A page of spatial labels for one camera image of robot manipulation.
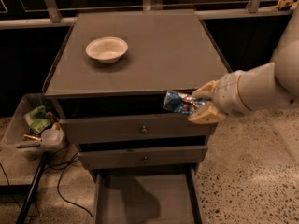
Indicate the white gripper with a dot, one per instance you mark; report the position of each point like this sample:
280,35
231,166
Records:
228,92

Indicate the blue crushed redbull can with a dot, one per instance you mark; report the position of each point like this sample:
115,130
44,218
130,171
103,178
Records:
182,103

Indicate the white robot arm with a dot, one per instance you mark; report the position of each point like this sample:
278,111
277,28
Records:
241,93

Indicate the grey top drawer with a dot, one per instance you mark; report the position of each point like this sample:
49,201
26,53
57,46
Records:
128,128

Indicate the grey drawer cabinet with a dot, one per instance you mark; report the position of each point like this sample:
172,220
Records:
166,51

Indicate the grey open bottom drawer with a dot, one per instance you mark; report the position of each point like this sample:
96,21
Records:
147,195

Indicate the grey middle drawer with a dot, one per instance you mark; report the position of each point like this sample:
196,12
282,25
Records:
142,157

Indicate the white bowl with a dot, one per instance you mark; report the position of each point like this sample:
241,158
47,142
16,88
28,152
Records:
107,49

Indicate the clear plastic cup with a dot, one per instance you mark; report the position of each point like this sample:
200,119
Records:
50,135

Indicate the green snack bag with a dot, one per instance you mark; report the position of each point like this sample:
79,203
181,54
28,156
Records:
36,119

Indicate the clear plastic bin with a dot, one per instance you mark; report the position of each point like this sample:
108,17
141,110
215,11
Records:
18,135

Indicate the black stand leg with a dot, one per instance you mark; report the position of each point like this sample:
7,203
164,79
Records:
32,190

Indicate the yellow object on rail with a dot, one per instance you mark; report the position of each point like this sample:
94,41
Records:
284,4

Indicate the metal window rail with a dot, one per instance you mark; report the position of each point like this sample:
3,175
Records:
18,14

